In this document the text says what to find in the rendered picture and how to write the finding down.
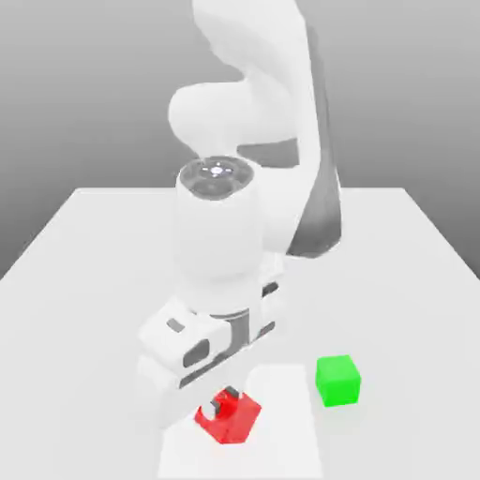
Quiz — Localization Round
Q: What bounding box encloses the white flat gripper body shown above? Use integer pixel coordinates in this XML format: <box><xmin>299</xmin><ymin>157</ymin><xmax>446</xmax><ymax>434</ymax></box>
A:
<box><xmin>136</xmin><ymin>321</ymin><xmax>285</xmax><ymax>429</ymax></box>

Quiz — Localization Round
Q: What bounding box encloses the small red cube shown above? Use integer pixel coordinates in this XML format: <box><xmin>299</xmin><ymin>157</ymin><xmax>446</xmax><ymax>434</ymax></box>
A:
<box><xmin>193</xmin><ymin>385</ymin><xmax>263</xmax><ymax>445</ymax></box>

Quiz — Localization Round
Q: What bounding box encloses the small green cube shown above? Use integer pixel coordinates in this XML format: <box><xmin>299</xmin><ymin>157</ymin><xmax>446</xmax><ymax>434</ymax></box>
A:
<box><xmin>315</xmin><ymin>354</ymin><xmax>362</xmax><ymax>409</ymax></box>

